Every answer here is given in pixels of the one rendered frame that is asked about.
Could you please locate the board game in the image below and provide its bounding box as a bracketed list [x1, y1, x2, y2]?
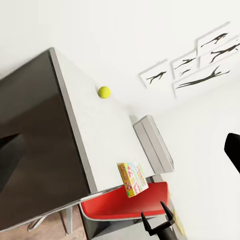
[118, 162, 149, 198]

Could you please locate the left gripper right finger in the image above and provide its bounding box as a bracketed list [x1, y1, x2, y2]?
[224, 133, 240, 173]

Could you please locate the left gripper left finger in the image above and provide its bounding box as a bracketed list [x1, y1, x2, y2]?
[0, 133, 26, 193]

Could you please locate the jigsaw puzzle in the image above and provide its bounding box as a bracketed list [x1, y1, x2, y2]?
[173, 209, 186, 236]

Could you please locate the tennis ball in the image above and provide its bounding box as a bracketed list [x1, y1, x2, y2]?
[98, 86, 111, 99]

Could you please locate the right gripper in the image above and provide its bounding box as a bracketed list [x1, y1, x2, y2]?
[141, 201, 177, 240]

